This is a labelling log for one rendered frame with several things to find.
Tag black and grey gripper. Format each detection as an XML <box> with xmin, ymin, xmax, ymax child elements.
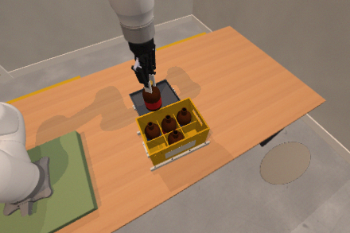
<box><xmin>128</xmin><ymin>38</ymin><xmax>156</xmax><ymax>93</ymax></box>

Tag yellow divided crate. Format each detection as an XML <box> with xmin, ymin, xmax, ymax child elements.
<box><xmin>139</xmin><ymin>97</ymin><xmax>210</xmax><ymax>165</ymax></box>

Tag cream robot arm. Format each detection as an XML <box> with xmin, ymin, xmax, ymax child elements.
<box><xmin>0</xmin><ymin>0</ymin><xmax>155</xmax><ymax>218</ymax></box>

